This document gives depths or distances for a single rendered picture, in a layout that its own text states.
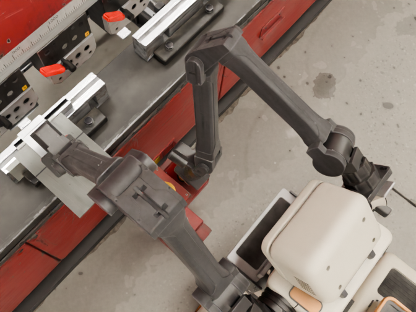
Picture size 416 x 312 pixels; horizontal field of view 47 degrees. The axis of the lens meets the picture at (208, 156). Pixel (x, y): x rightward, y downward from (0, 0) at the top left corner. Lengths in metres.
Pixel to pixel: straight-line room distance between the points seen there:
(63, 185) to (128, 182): 0.63
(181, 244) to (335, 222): 0.33
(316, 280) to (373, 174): 0.34
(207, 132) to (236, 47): 0.30
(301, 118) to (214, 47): 0.25
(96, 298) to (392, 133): 1.70
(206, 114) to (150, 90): 0.41
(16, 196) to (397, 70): 2.11
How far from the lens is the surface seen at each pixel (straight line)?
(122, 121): 1.56
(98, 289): 2.34
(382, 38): 2.98
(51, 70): 1.17
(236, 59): 1.06
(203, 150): 1.33
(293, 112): 1.11
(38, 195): 1.53
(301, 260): 0.96
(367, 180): 1.19
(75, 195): 1.37
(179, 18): 1.66
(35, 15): 1.09
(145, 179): 0.76
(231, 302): 1.05
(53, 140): 1.19
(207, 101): 1.20
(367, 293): 1.60
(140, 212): 0.74
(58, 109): 1.48
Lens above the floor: 2.30
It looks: 71 degrees down
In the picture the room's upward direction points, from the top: 10 degrees clockwise
